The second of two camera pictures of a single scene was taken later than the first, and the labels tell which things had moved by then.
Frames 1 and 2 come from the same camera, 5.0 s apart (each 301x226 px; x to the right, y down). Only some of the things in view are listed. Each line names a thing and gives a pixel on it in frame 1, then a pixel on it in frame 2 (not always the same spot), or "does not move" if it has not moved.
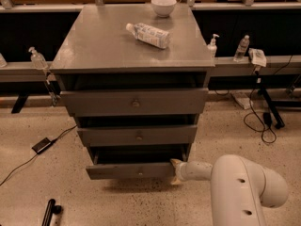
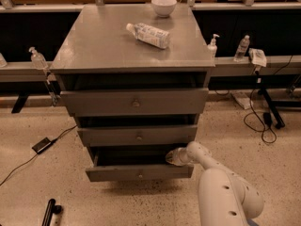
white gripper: [182, 172] to [180, 157]
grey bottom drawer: [135, 162] does not move
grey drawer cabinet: [136, 104] does not move
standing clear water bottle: [243, 46] does not move
